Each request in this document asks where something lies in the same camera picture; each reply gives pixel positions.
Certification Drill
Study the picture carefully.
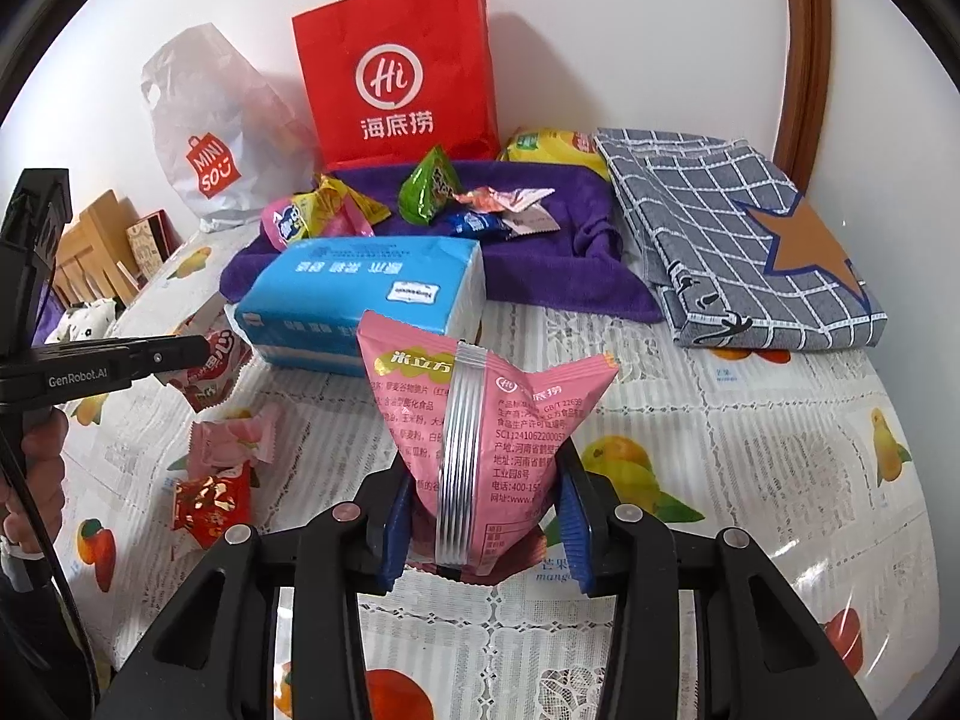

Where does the red white snack packet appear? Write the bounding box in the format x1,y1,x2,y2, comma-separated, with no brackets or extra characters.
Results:
161,327,252,413

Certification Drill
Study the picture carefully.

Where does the pink rice snack bag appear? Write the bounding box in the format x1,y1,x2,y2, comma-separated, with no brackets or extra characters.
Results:
356,310,619,582

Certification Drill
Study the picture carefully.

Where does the person's left hand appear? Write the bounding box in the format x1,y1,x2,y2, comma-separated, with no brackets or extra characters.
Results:
2,410,67,554

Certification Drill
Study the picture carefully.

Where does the red gold candy packet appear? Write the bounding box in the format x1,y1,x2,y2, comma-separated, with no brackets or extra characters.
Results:
172,463,252,550

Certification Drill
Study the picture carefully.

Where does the brown patterned box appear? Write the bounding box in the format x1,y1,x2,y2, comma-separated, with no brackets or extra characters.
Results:
125,210,181,281

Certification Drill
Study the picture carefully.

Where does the pink peach candy packet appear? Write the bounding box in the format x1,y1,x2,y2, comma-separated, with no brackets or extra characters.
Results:
185,403,281,479

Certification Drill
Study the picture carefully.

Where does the fruit pattern tablecloth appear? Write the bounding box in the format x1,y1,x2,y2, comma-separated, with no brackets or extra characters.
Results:
52,223,944,720

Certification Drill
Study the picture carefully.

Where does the blue tissue pack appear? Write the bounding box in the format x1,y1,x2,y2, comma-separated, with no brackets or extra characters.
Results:
235,236,487,377

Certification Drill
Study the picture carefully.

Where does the pink snack packet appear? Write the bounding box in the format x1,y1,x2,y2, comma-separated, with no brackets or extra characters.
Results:
260,197,374,252

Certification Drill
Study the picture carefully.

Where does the white Miniso plastic bag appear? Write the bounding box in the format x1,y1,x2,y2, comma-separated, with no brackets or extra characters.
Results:
142,23,317,231

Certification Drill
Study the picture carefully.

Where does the yellow candy packet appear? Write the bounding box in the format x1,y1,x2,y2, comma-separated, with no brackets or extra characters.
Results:
291,174,392,241

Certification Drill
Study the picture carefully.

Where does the grey checked folded cloth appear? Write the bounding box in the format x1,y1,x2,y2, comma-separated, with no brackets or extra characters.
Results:
594,128,887,351

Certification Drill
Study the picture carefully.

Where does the green triangular snack packet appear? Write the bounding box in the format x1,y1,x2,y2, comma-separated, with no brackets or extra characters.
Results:
397,146,462,226

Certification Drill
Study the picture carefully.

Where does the purple towel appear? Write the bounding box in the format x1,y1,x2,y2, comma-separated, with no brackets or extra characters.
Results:
220,161,664,323

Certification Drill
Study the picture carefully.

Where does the red paper shopping bag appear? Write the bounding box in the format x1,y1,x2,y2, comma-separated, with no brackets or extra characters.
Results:
293,0,500,169

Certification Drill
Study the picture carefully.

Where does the blue small candy packet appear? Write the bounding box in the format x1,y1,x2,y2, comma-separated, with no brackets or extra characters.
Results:
439,210,512,242

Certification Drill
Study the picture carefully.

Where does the white red crumpled wrapper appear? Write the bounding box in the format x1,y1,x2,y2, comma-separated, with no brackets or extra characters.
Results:
454,187,560,239

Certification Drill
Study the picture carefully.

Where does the yellow snack bag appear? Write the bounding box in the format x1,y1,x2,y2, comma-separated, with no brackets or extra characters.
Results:
498,128,610,181

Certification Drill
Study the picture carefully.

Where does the brown wooden frame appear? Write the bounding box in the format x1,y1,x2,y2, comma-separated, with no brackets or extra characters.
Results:
773,0,833,192

